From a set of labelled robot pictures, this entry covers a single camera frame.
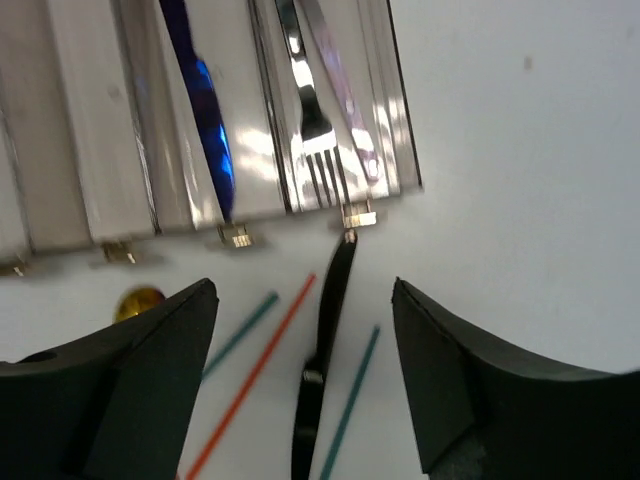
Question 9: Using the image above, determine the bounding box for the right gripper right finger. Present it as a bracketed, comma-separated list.
[392, 279, 639, 479]

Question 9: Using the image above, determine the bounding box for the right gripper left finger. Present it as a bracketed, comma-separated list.
[1, 279, 219, 479]

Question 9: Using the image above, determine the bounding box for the fork with dark handle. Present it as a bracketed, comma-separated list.
[275, 0, 348, 208]

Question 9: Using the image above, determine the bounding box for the iridescent blue knife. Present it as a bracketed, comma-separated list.
[159, 0, 235, 222]

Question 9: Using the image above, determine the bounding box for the fork with pink handle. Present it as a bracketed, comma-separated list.
[301, 0, 381, 184]

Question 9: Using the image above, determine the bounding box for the short orange chopstick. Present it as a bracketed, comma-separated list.
[184, 273, 317, 480]

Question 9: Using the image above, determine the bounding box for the teal chopstick right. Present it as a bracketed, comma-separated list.
[319, 325, 381, 480]

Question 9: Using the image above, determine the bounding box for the teal chopstick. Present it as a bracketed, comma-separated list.
[201, 291, 279, 382]
[319, 325, 381, 480]

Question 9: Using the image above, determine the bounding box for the black knife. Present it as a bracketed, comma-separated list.
[290, 229, 358, 480]

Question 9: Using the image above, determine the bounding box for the teal chopstick left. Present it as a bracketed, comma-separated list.
[201, 291, 279, 382]

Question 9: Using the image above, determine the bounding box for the gold spoon purple handle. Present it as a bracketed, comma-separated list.
[113, 285, 166, 323]

